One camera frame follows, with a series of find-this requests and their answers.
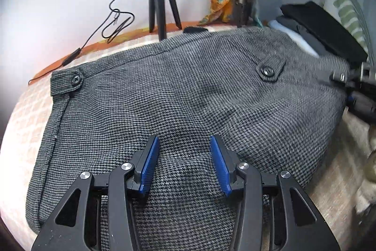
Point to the black folded garment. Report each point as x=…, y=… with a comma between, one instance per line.
x=335, y=38

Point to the light blue folded garment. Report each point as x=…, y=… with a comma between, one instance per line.
x=297, y=38

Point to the green striped pillow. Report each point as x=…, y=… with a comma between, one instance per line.
x=350, y=15

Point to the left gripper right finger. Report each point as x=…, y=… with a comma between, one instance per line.
x=295, y=221

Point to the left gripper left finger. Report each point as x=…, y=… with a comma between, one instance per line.
x=75, y=223

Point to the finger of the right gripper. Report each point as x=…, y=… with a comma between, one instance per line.
x=361, y=106
x=361, y=77

